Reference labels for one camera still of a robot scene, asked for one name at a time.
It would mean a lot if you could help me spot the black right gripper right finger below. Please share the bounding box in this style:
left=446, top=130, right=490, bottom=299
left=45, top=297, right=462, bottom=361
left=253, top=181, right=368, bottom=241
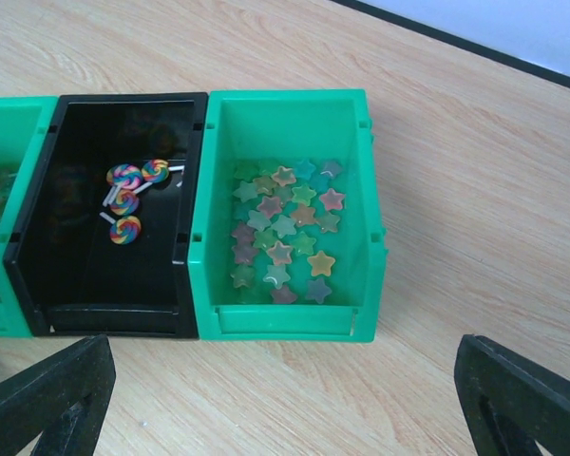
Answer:
left=454, top=334, right=570, bottom=455

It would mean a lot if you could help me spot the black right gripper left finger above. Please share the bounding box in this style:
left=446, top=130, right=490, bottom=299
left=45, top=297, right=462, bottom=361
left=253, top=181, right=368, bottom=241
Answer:
left=0, top=334, right=116, bottom=455

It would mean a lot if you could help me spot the black bin with lollipops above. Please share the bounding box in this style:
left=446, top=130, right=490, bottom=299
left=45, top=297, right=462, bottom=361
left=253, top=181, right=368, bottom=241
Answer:
left=3, top=92, right=208, bottom=339

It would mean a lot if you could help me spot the green bin with star candies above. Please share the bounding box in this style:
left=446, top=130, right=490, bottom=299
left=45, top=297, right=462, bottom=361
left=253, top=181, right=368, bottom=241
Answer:
left=188, top=89, right=388, bottom=342

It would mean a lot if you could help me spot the rainbow swirl lollipop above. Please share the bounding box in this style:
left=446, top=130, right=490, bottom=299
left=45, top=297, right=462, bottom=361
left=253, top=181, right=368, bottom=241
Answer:
left=134, top=159, right=185, bottom=194
left=99, top=212, right=142, bottom=245
left=103, top=163, right=143, bottom=206
left=109, top=189, right=140, bottom=217

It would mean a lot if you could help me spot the orange star candy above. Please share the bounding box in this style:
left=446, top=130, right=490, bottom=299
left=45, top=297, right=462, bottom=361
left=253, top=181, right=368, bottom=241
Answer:
left=307, top=250, right=336, bottom=277

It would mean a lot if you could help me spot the pink star candy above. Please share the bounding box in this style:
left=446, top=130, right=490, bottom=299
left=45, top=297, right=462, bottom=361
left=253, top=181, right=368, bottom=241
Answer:
left=318, top=188, right=346, bottom=211

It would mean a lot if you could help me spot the green bin on left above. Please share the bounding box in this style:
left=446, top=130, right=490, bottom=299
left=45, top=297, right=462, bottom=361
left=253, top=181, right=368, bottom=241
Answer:
left=0, top=96, right=58, bottom=337

